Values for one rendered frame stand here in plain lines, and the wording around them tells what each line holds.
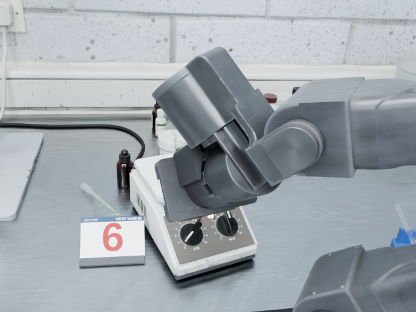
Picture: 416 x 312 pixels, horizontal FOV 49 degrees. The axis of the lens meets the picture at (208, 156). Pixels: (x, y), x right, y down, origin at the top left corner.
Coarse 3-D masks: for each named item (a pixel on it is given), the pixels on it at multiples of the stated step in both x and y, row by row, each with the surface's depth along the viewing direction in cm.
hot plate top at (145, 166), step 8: (136, 160) 72; (144, 160) 72; (152, 160) 73; (136, 168) 71; (144, 168) 70; (152, 168) 70; (144, 176) 68; (152, 176) 68; (152, 184) 66; (152, 192) 65; (160, 192) 65; (160, 200) 64
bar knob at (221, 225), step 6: (228, 210) 65; (222, 216) 66; (228, 216) 64; (222, 222) 65; (228, 222) 64; (234, 222) 66; (222, 228) 64; (228, 228) 64; (234, 228) 63; (222, 234) 64; (228, 234) 64
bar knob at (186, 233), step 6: (198, 222) 62; (186, 228) 63; (192, 228) 62; (198, 228) 62; (180, 234) 62; (186, 234) 61; (192, 234) 61; (198, 234) 63; (186, 240) 61; (192, 240) 62; (198, 240) 62
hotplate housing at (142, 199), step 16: (144, 192) 69; (144, 208) 69; (160, 208) 64; (240, 208) 68; (144, 224) 71; (160, 224) 63; (160, 240) 64; (224, 256) 63; (240, 256) 64; (176, 272) 61; (192, 272) 62
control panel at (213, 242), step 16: (176, 224) 63; (208, 224) 65; (240, 224) 66; (176, 240) 62; (208, 240) 63; (224, 240) 64; (240, 240) 65; (176, 256) 61; (192, 256) 61; (208, 256) 62
